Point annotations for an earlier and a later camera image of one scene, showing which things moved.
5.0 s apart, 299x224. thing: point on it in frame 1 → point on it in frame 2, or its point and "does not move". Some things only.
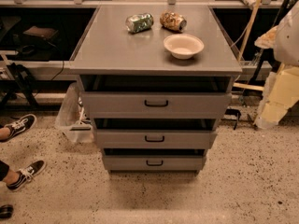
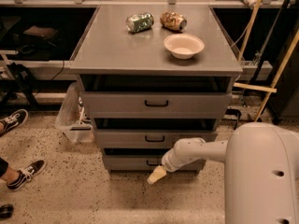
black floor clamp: (233, 114) does not move
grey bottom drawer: (154, 162) does not move
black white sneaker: (23, 124) → (15, 119)
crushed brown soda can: (173, 21) does not move
